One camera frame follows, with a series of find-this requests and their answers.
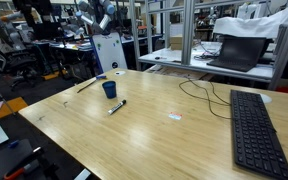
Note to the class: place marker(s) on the black office chair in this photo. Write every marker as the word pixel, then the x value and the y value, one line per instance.
pixel 20 66

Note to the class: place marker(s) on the red and white sticker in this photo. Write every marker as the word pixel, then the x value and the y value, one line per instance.
pixel 175 116

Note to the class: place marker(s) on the black laptop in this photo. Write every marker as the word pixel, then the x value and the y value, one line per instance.
pixel 239 53

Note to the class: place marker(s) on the aluminium frame shelf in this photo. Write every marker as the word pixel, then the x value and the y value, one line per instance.
pixel 183 59

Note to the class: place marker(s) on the black computer keyboard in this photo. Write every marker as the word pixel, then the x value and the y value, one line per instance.
pixel 255 143

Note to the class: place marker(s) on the blue plastic cup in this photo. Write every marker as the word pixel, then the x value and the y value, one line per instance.
pixel 110 89

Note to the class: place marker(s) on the white cable grommet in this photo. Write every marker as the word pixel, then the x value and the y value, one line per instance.
pixel 119 73

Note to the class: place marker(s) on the black and white marker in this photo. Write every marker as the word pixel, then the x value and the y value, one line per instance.
pixel 115 108

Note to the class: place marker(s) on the white cloth on shelf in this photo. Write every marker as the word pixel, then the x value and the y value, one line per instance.
pixel 267 27

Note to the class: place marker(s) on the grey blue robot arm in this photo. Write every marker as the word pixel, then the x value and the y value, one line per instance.
pixel 95 13

